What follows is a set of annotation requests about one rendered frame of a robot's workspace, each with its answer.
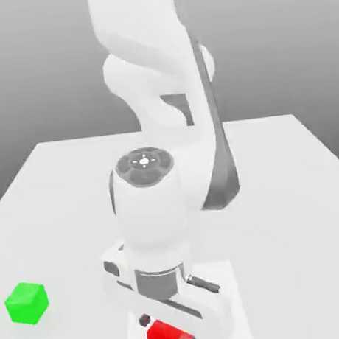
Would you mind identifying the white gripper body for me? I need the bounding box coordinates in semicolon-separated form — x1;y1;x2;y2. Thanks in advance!
102;264;238;339

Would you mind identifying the small green cube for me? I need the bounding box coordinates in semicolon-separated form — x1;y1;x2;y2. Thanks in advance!
1;279;53;329

